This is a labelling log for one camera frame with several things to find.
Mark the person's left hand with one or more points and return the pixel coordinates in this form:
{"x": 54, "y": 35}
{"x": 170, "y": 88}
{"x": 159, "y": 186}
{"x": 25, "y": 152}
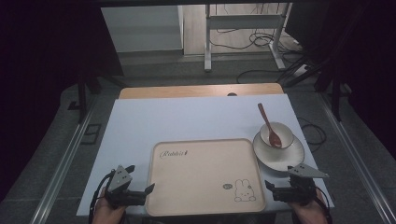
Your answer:
{"x": 107, "y": 214}

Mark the white bowl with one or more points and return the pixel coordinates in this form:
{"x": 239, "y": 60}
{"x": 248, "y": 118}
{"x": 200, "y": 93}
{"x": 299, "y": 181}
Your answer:
{"x": 285, "y": 130}

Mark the black metal stand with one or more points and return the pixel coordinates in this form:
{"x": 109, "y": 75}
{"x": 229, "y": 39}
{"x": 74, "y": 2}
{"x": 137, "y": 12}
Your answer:
{"x": 335, "y": 99}
{"x": 82, "y": 99}

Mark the wooden table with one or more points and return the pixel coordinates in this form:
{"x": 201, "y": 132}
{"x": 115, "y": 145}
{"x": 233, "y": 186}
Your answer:
{"x": 186, "y": 90}

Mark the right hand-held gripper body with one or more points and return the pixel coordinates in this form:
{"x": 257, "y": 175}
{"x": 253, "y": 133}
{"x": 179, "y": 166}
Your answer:
{"x": 300, "y": 189}

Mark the white plate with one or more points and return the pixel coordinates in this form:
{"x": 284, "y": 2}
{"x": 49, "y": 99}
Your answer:
{"x": 280, "y": 159}

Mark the person's right hand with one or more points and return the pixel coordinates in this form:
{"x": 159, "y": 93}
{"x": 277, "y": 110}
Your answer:
{"x": 308, "y": 214}

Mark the white cabinet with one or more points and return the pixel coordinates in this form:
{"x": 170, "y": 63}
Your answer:
{"x": 143, "y": 28}

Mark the white table mat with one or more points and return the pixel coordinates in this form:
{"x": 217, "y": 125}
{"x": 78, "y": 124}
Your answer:
{"x": 174, "y": 121}

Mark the white power strip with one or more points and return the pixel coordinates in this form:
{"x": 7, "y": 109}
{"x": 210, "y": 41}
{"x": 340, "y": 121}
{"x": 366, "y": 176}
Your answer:
{"x": 301, "y": 71}

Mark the metal floor rail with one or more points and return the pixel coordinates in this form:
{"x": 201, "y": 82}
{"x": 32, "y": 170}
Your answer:
{"x": 62, "y": 174}
{"x": 358, "y": 161}

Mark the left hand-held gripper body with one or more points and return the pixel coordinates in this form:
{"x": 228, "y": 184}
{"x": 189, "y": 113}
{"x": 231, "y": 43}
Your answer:
{"x": 120, "y": 182}

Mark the white metal desk frame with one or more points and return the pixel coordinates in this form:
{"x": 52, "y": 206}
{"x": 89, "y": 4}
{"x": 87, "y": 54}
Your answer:
{"x": 241, "y": 21}

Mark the reddish brown spoon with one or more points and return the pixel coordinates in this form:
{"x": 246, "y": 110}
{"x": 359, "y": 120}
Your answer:
{"x": 275, "y": 140}

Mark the beige tray with rabbit print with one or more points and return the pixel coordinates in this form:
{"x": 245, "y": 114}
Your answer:
{"x": 202, "y": 177}

